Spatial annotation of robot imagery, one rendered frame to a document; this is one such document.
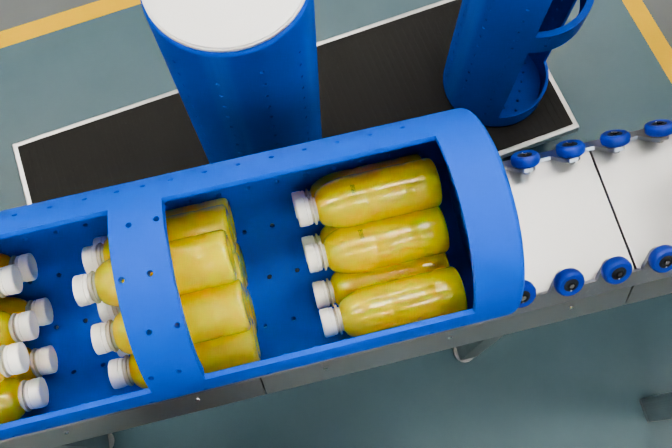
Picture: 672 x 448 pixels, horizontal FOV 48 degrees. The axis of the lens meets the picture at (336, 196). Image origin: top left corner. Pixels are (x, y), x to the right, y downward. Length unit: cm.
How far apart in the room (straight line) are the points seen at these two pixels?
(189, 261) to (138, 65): 157
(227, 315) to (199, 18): 51
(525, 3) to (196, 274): 98
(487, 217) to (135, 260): 41
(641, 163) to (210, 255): 73
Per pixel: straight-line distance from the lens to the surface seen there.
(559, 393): 214
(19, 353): 103
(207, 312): 95
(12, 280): 105
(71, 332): 118
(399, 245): 101
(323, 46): 222
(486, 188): 89
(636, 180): 130
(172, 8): 125
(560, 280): 115
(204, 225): 98
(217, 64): 123
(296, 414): 206
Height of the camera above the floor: 206
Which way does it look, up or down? 70 degrees down
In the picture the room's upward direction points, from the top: 1 degrees counter-clockwise
